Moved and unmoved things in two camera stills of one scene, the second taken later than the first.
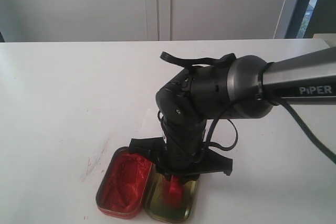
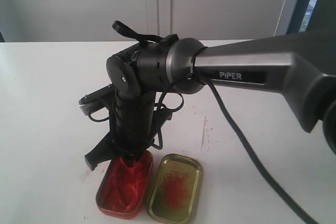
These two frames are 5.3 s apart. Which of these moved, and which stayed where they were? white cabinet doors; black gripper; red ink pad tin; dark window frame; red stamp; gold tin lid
Moved: black gripper; red stamp
Stayed: gold tin lid; red ink pad tin; dark window frame; white cabinet doors
